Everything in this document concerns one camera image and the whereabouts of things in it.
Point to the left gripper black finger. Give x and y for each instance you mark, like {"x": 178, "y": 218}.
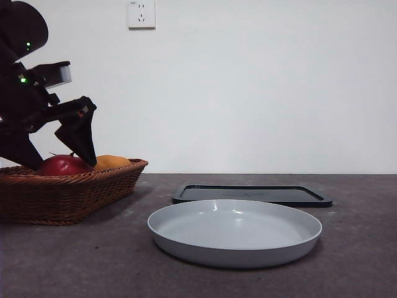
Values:
{"x": 18, "y": 149}
{"x": 80, "y": 139}

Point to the red tomato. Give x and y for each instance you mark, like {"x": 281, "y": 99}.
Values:
{"x": 62, "y": 166}

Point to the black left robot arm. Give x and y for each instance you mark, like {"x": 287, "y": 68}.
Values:
{"x": 21, "y": 25}

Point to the brown wicker basket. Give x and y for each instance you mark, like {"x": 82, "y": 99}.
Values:
{"x": 62, "y": 198}

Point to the pale grey round plate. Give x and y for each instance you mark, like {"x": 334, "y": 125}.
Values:
{"x": 229, "y": 232}

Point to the black rectangular tray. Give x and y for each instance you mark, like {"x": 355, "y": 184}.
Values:
{"x": 279, "y": 195}

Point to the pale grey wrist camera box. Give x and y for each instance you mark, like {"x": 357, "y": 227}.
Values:
{"x": 65, "y": 74}

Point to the white wall socket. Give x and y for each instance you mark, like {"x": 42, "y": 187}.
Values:
{"x": 141, "y": 15}

